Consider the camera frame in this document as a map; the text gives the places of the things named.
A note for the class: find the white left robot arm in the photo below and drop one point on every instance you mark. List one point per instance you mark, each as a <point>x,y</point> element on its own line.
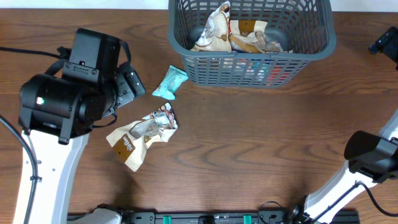
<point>59,110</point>

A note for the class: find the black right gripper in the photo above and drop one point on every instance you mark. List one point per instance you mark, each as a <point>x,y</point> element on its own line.
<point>388,43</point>

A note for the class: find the multicolour tissue pack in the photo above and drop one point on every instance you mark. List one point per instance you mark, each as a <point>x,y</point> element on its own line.
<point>246,67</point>

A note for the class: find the dark grey plastic basket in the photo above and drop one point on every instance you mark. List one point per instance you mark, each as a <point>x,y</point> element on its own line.
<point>308,26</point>

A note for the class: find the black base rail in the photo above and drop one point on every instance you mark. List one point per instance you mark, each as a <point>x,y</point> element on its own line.
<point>108,214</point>

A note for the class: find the beige snack pouch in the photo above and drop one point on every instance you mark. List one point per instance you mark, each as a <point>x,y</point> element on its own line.
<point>255,37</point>
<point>131,142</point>
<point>216,32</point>

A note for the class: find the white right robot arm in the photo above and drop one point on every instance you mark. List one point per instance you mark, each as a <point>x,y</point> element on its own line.
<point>369,160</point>

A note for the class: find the teal snack packet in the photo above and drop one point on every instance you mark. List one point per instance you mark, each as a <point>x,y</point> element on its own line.
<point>171,82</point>

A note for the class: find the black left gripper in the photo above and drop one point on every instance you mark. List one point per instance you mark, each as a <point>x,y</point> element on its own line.
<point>123,93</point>

